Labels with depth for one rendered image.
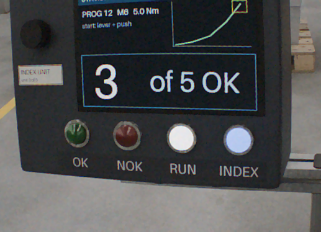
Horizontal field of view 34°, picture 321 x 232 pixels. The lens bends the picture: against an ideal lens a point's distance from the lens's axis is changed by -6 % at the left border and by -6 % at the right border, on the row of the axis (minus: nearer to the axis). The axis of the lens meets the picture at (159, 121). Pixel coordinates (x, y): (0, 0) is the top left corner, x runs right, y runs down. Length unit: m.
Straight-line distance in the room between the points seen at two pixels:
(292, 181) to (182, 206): 1.81
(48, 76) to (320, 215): 0.31
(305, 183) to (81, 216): 1.90
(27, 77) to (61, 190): 2.08
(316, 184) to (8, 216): 2.07
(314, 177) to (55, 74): 0.27
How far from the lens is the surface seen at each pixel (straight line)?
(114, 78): 0.49
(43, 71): 0.52
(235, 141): 0.46
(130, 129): 0.49
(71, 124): 0.51
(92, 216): 2.38
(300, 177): 0.55
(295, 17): 3.62
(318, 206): 0.57
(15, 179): 2.78
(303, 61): 3.59
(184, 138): 0.47
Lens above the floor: 1.34
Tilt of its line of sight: 26 degrees down
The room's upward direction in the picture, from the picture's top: 7 degrees counter-clockwise
